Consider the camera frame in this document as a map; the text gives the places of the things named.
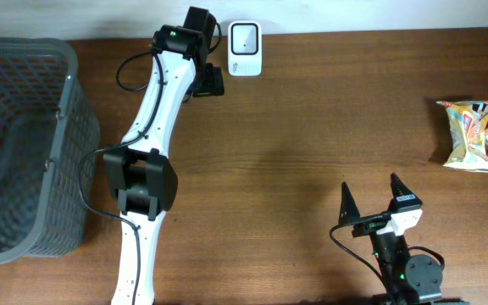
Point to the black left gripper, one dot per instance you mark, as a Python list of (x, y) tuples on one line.
[(213, 83)]

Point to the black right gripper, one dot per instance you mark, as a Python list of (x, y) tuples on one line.
[(348, 210)]

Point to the yellow snack bag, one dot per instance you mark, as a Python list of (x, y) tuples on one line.
[(467, 122)]

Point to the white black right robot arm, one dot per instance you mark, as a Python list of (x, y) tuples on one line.
[(407, 278)]

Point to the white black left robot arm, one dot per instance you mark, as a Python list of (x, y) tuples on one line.
[(140, 176)]

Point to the white barcode scanner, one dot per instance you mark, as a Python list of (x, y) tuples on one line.
[(245, 48)]

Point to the grey plastic mesh basket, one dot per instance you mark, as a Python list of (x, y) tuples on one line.
[(46, 127)]

